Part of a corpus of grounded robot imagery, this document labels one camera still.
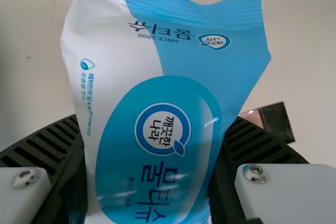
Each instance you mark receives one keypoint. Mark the blue and white wet wipes pack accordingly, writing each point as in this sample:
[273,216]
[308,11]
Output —
[162,77]

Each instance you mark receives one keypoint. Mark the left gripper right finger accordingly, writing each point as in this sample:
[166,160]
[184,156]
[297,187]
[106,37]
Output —
[262,161]

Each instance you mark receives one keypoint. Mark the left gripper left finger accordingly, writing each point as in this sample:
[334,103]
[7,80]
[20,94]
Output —
[39,150]

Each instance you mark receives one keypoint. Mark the small square scanner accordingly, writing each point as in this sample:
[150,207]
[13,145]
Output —
[275,121]

